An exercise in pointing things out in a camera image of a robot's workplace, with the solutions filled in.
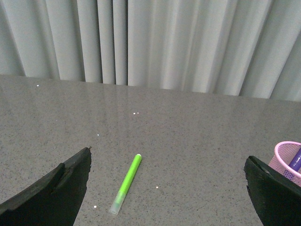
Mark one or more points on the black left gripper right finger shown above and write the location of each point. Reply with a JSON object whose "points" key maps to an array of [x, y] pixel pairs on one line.
{"points": [[276, 199]]}

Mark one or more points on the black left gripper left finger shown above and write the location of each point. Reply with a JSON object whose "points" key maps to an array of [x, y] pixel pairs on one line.
{"points": [[53, 200]]}

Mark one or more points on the purple marker pen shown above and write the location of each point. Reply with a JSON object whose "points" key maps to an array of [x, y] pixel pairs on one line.
{"points": [[295, 163]]}

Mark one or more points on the pink mesh pen cup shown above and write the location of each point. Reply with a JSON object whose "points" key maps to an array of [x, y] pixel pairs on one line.
{"points": [[283, 154]]}

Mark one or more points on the green marker pen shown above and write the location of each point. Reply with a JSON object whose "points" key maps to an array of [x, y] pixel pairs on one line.
{"points": [[123, 190]]}

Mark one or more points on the grey pleated curtain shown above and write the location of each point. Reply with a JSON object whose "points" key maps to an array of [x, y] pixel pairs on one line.
{"points": [[246, 48]]}

